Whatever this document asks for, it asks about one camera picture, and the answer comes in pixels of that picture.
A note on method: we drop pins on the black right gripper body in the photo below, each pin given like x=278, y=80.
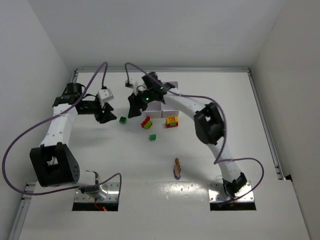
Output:
x=137, y=102

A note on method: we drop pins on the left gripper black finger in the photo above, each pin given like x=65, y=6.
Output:
x=107, y=108
x=104, y=117

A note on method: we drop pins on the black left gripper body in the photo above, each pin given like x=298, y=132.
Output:
x=100, y=113

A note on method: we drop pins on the yellow lego brick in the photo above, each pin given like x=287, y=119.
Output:
x=172, y=120

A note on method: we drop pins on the dark green lego brick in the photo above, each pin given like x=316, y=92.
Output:
x=152, y=137

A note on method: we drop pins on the orange-brown long lego brick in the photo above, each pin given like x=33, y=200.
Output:
x=177, y=161

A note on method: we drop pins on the purple long lego brick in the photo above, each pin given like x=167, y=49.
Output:
x=177, y=171

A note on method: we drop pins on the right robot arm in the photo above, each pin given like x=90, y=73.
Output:
x=210, y=128

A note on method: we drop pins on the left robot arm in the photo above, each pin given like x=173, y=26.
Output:
x=53, y=162

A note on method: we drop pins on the white compartment container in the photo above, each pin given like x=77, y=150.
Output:
x=157, y=109

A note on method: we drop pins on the lime lego brick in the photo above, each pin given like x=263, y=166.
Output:
x=148, y=125

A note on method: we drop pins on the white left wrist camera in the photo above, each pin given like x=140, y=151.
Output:
x=105, y=95

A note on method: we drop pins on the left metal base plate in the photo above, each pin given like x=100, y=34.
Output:
x=107, y=193

